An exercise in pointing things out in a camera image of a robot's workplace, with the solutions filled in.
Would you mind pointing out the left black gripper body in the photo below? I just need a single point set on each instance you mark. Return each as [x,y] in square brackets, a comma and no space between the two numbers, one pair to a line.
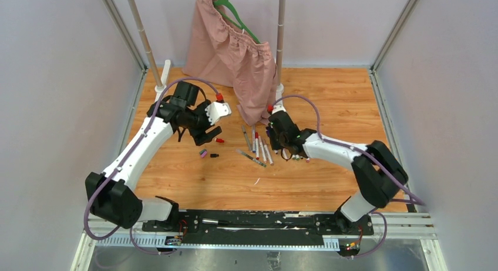
[197,121]

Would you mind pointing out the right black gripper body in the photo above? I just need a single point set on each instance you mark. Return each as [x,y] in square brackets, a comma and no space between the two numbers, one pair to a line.
[276,141]

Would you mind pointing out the white marker red cap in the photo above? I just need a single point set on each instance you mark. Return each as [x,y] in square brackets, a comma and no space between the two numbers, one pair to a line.
[256,142]

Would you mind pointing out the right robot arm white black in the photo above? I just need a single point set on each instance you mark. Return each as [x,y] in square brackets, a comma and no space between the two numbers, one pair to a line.
[378,174]

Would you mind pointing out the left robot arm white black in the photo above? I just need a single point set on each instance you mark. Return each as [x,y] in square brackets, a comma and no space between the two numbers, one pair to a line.
[111,193]

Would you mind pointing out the grey pen lying apart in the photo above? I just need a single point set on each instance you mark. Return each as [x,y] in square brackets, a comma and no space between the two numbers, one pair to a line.
[251,158]

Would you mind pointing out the grey pen upright left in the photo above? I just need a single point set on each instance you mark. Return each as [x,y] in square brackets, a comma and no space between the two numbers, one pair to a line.
[248,141]

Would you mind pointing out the right white rack foot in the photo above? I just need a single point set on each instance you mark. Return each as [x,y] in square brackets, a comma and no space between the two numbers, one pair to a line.
[278,97]

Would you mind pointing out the white rack foot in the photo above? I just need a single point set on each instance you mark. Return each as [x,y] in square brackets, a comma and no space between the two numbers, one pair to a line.
[163,79]
[278,97]

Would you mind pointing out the left white rack foot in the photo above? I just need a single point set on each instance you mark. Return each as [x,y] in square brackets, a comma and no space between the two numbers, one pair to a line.
[163,79]

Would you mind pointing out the pink cloth shorts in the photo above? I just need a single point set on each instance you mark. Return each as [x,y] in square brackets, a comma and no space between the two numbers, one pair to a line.
[222,53]

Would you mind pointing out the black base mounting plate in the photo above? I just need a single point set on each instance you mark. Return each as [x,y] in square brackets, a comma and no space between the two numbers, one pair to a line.
[258,228]

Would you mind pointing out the left rack pole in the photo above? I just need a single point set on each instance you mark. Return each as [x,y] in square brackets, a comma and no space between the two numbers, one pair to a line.
[146,44]

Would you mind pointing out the rack pole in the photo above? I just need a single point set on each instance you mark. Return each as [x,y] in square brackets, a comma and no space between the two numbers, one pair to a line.
[146,44]
[280,38]

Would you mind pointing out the green clothes hanger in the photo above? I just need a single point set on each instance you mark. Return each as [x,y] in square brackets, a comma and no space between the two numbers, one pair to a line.
[237,21]

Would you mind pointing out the right rack pole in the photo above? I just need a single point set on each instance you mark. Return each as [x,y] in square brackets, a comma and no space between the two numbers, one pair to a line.
[280,38]

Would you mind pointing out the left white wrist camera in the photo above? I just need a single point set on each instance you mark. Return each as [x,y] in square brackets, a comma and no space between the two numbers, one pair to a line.
[217,110]

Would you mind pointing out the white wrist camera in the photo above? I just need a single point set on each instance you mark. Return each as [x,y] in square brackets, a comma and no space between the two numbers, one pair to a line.
[217,110]
[272,109]

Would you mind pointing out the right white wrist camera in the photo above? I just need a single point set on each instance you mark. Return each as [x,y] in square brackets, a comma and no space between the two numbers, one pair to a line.
[272,109]

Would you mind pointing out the aluminium frame rail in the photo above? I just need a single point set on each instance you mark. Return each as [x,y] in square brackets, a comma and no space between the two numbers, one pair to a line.
[396,226]

